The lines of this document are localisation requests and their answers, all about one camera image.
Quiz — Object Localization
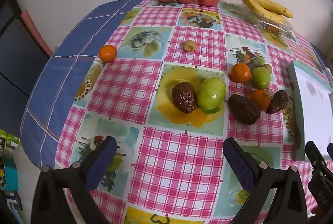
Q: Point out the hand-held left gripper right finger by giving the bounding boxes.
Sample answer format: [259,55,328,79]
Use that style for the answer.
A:
[223,138,309,224]

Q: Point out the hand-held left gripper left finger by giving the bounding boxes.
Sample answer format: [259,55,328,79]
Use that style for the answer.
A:
[31,136,117,224]

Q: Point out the white tray with teal rim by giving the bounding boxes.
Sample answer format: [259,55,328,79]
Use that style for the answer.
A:
[287,60,333,162]

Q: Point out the dark brown avocado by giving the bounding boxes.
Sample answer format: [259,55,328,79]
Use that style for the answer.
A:
[228,94,261,125]

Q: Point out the orange mandarin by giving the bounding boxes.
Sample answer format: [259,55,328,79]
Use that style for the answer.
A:
[251,89,271,111]
[99,45,117,62]
[231,63,252,83]

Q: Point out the wrinkled brown egg-shaped fruit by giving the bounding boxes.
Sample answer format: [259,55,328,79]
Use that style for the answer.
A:
[171,82,197,114]
[266,90,289,114]

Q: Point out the small green oval fruit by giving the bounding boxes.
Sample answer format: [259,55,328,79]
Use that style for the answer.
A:
[251,66,271,90]

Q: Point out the small tan round fruit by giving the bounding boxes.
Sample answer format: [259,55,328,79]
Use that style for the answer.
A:
[183,40,196,53]

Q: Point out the pink checked printed tablecloth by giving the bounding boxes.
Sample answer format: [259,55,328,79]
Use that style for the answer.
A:
[53,0,333,224]

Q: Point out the large green oval fruit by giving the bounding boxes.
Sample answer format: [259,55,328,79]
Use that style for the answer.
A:
[197,77,226,111]

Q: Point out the teal box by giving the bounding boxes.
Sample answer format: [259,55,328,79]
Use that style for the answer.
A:
[0,158,19,191]

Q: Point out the green printed box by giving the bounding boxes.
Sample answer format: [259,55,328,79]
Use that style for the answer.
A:
[0,129,21,149]

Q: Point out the clear plastic container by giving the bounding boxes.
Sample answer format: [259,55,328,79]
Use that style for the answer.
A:
[241,3,294,37]

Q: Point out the reddish-brown board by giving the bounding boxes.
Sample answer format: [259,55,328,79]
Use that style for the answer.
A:
[21,9,54,56]

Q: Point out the yellow banana bunch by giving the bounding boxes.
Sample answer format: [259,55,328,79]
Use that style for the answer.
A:
[242,0,294,24]

